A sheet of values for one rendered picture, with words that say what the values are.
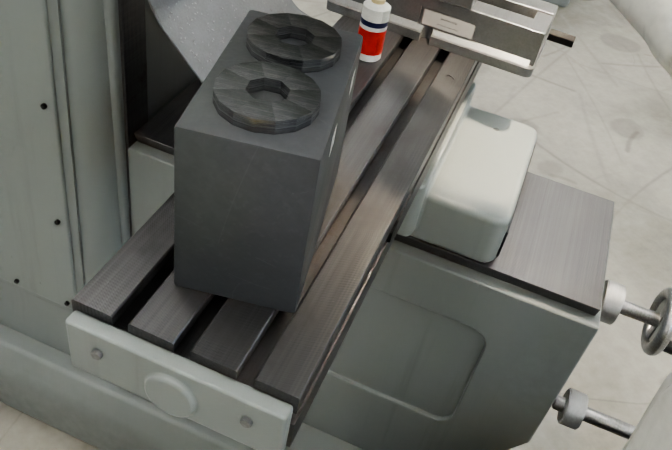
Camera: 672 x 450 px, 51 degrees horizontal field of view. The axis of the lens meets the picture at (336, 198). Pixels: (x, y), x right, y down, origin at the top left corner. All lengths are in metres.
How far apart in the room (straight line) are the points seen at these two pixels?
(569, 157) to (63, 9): 2.11
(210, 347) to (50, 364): 0.99
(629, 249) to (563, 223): 1.32
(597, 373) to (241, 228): 1.59
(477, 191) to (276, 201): 0.52
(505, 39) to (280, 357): 0.67
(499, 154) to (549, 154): 1.66
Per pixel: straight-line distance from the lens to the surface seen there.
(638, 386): 2.13
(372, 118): 0.95
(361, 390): 1.36
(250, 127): 0.57
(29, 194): 1.34
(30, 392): 1.68
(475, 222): 1.03
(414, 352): 1.25
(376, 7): 1.03
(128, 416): 1.56
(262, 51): 0.65
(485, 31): 1.14
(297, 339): 0.66
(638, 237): 2.59
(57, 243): 1.38
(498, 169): 1.11
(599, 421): 1.26
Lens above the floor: 1.49
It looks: 40 degrees down
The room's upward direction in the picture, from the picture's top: 11 degrees clockwise
